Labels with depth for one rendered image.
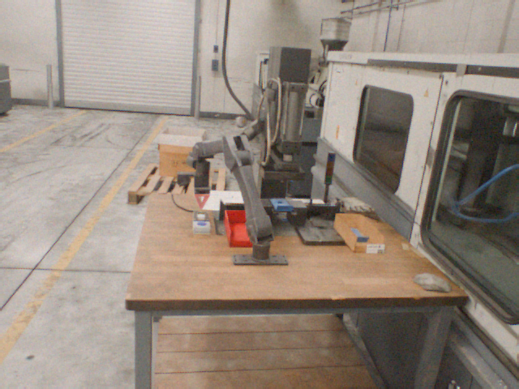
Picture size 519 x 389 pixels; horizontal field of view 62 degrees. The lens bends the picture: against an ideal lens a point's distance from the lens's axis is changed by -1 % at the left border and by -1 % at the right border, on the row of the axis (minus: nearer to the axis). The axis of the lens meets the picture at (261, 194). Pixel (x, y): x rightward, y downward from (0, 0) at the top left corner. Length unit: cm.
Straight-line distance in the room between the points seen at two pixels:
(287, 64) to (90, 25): 962
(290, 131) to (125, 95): 952
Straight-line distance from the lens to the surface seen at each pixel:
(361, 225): 199
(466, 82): 178
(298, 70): 190
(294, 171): 189
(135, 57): 1112
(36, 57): 1176
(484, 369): 168
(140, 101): 1116
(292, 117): 183
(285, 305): 141
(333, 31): 654
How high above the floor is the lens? 161
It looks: 18 degrees down
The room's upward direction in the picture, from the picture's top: 5 degrees clockwise
